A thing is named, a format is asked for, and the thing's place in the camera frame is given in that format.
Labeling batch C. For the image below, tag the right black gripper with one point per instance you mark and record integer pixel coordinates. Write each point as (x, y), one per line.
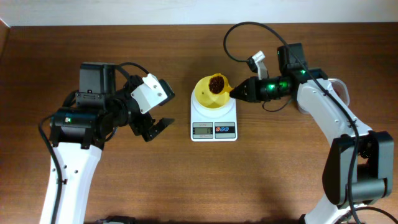
(252, 89)

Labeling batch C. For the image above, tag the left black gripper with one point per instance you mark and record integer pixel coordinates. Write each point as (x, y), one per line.
(140, 125)

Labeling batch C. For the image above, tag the yellow measuring scoop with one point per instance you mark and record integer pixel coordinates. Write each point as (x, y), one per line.
(227, 88)

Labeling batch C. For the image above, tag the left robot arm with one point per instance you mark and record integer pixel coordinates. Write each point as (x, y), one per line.
(108, 98)

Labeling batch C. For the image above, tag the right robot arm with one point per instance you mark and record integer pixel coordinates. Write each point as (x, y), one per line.
(359, 167)

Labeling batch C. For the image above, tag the red beans in scoop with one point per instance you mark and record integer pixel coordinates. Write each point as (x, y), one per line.
(216, 84)

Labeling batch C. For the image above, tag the pale yellow bowl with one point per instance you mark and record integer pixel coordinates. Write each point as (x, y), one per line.
(205, 98)

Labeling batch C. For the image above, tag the white digital kitchen scale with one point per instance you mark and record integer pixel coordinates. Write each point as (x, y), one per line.
(208, 125)

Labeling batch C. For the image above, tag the clear plastic container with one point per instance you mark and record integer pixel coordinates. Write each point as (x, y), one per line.
(340, 88)

